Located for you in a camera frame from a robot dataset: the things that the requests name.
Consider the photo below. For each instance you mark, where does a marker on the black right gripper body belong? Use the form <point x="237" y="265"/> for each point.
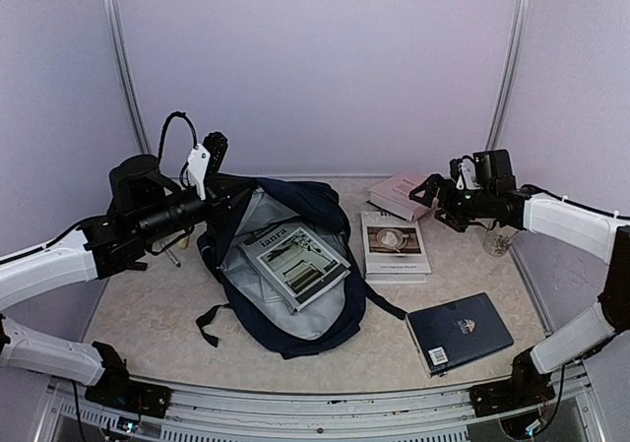
<point x="460" y="209"/>

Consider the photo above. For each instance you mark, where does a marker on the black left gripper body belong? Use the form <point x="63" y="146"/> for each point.
<point x="216" y="198"/>

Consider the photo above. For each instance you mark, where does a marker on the pink booklet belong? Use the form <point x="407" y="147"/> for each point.
<point x="393" y="196"/>

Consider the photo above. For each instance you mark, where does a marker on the white book with photo cover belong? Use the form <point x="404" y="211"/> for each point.
<point x="394" y="252"/>

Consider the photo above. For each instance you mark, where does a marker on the grey book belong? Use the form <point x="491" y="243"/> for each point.
<point x="297" y="263"/>

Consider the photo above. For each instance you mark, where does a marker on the dark blue notebook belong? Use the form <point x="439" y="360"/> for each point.
<point x="456" y="333"/>

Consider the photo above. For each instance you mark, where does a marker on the navy blue student backpack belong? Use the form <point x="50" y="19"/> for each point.
<point x="327" y="322"/>

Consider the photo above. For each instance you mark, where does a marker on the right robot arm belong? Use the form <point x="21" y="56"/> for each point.
<point x="483" y="186"/>

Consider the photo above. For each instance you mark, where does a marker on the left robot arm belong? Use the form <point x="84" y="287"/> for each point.
<point x="146" y="208"/>

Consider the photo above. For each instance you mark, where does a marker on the floral ceramic mug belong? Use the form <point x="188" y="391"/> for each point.
<point x="498" y="239"/>

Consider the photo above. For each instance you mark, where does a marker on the yellow highlighter marker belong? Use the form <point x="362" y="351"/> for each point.
<point x="184" y="242"/>

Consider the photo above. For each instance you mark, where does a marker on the clear ballpoint pen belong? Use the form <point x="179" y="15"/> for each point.
<point x="172" y="257"/>

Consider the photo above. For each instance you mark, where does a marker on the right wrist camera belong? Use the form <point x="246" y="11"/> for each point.
<point x="463" y="173"/>

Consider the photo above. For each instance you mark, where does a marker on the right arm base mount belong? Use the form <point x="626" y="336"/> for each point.
<point x="525" y="387"/>

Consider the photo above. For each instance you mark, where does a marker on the aluminium front rail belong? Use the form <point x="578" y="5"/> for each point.
<point x="196" y="413"/>

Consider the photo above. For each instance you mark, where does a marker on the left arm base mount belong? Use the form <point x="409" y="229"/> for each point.
<point x="117" y="390"/>

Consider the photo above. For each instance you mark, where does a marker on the aluminium corner post right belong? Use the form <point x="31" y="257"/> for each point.
<point x="507" y="45"/>

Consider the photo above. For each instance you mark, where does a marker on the aluminium corner post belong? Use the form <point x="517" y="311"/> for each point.
<point x="507" y="45"/>
<point x="123" y="66"/>

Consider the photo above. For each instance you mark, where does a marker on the aluminium corner post left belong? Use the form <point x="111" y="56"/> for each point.
<point x="123" y="66"/>

